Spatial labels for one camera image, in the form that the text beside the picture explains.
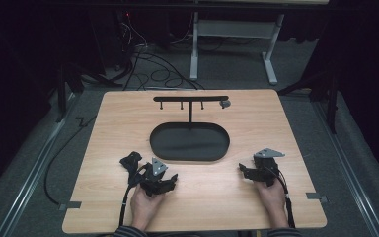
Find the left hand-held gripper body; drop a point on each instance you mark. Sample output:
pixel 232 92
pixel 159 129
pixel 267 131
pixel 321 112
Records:
pixel 151 181

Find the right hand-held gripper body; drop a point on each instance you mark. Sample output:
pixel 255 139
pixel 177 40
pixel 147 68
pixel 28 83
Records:
pixel 267 169

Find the person's left hand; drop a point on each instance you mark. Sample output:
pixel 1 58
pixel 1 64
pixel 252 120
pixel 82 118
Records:
pixel 144 207

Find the person's right hand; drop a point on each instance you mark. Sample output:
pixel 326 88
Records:
pixel 273 200

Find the black hook stand with tray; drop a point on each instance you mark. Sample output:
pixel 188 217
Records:
pixel 189 141

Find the person's left striped sleeve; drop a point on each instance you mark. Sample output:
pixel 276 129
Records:
pixel 130 232

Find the person's striped sleeve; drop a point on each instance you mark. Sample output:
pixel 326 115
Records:
pixel 130 232
pixel 284 233

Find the grey tape strip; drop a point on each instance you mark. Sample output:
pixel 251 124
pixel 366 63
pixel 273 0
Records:
pixel 316 197
pixel 69 205

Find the person's right striped sleeve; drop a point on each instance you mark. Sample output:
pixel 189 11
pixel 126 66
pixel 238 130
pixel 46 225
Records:
pixel 284 233

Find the small grey hanging object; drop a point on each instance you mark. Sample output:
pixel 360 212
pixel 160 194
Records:
pixel 224 104

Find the black tripod stand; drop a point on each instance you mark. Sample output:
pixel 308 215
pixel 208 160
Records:
pixel 62 89
pixel 332 98

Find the metal floor rail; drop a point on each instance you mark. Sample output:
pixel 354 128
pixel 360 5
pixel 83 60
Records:
pixel 352 171
pixel 33 171

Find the white metal desk frame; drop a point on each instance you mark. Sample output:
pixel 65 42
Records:
pixel 233 29

